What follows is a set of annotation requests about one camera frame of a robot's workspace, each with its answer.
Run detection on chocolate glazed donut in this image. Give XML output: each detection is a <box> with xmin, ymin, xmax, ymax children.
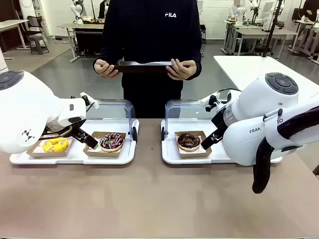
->
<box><xmin>177</xmin><ymin>132</ymin><xmax>201</xmax><ymax>152</ymax></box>

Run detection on black cabinet under table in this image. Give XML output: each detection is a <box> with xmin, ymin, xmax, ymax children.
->
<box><xmin>74</xmin><ymin>27</ymin><xmax>104</xmax><ymax>55</ymax></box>

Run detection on black office chair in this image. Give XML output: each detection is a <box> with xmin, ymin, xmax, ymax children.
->
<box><xmin>26</xmin><ymin>15</ymin><xmax>48</xmax><ymax>38</ymax></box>

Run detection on white cylindrical appliance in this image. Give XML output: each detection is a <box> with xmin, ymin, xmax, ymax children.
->
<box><xmin>0</xmin><ymin>48</ymin><xmax>7</xmax><ymax>73</ymax></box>

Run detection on white display case base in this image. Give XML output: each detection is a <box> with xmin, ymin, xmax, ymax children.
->
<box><xmin>161</xmin><ymin>117</ymin><xmax>284</xmax><ymax>165</ymax></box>
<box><xmin>9</xmin><ymin>117</ymin><xmax>140</xmax><ymax>165</ymax></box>

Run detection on brown paper donut tray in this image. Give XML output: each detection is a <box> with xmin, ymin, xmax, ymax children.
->
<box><xmin>83</xmin><ymin>131</ymin><xmax>127</xmax><ymax>158</ymax></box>
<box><xmin>174</xmin><ymin>130</ymin><xmax>213</xmax><ymax>159</ymax></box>
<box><xmin>26</xmin><ymin>135</ymin><xmax>75</xmax><ymax>159</ymax></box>

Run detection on person torso black sweatshirt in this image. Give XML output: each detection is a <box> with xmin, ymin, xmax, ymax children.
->
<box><xmin>93</xmin><ymin>0</ymin><xmax>202</xmax><ymax>119</ymax></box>

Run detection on person right hand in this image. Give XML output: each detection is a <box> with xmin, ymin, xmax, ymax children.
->
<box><xmin>94</xmin><ymin>59</ymin><xmax>120</xmax><ymax>78</ymax></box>

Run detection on person right forearm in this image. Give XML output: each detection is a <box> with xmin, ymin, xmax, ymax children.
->
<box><xmin>93</xmin><ymin>44</ymin><xmax>118</xmax><ymax>66</ymax></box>

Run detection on grey top workbench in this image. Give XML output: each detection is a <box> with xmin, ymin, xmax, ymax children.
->
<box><xmin>234</xmin><ymin>27</ymin><xmax>298</xmax><ymax>57</ymax></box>

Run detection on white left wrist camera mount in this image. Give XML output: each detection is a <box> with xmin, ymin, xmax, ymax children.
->
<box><xmin>79</xmin><ymin>92</ymin><xmax>100</xmax><ymax>111</ymax></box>

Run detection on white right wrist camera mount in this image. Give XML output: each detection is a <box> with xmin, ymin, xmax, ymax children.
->
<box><xmin>200</xmin><ymin>92</ymin><xmax>221</xmax><ymax>113</ymax></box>

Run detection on person left forearm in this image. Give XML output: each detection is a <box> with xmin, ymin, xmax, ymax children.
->
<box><xmin>183</xmin><ymin>44</ymin><xmax>202</xmax><ymax>67</ymax></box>

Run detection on grey step stool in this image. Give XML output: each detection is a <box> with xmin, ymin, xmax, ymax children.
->
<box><xmin>29</xmin><ymin>34</ymin><xmax>50</xmax><ymax>55</ymax></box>

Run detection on yellow sprinkled donut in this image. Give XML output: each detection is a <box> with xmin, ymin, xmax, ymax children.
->
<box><xmin>42</xmin><ymin>137</ymin><xmax>69</xmax><ymax>153</ymax></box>

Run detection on wood top table white legs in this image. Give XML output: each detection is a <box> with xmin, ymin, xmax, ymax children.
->
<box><xmin>56</xmin><ymin>23</ymin><xmax>105</xmax><ymax>63</ymax></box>

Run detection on thick black cable sleeve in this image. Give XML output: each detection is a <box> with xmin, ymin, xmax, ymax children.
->
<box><xmin>251</xmin><ymin>106</ymin><xmax>319</xmax><ymax>195</ymax></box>

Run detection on background person white shirt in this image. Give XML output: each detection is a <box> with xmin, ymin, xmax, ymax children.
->
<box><xmin>229</xmin><ymin>0</ymin><xmax>247</xmax><ymax>19</ymax></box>

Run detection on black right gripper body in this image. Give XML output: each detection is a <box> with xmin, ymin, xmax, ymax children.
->
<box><xmin>210</xmin><ymin>107</ymin><xmax>229</xmax><ymax>136</ymax></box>

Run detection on chocolate donut with coloured sprinkles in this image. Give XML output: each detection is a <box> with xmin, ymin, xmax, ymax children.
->
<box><xmin>99</xmin><ymin>133</ymin><xmax>125</xmax><ymax>152</ymax></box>

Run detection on person left hand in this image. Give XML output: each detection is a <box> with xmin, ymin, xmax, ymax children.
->
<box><xmin>166</xmin><ymin>58</ymin><xmax>198</xmax><ymax>81</ymax></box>

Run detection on dark brown serving tray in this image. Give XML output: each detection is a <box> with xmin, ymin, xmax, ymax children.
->
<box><xmin>113</xmin><ymin>61</ymin><xmax>175</xmax><ymax>74</ymax></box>

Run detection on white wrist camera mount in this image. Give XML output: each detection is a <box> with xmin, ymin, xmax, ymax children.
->
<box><xmin>200</xmin><ymin>92</ymin><xmax>221</xmax><ymax>113</ymax></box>
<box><xmin>79</xmin><ymin>92</ymin><xmax>100</xmax><ymax>111</ymax></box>

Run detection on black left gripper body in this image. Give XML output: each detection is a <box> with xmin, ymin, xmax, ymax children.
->
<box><xmin>70</xmin><ymin>120</ymin><xmax>87</xmax><ymax>134</ymax></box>

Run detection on white side table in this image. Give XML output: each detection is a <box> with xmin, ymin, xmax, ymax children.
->
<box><xmin>213</xmin><ymin>55</ymin><xmax>319</xmax><ymax>100</ymax></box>

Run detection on background person in black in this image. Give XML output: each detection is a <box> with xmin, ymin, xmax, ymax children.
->
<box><xmin>98</xmin><ymin>0</ymin><xmax>110</xmax><ymax>19</ymax></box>

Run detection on black camera stand pole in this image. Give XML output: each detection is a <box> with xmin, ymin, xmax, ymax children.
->
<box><xmin>261</xmin><ymin>0</ymin><xmax>285</xmax><ymax>58</ymax></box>

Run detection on clear display case lid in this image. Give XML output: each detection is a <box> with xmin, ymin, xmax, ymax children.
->
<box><xmin>161</xmin><ymin>99</ymin><xmax>217</xmax><ymax>141</ymax></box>
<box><xmin>84</xmin><ymin>99</ymin><xmax>138</xmax><ymax>142</ymax></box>

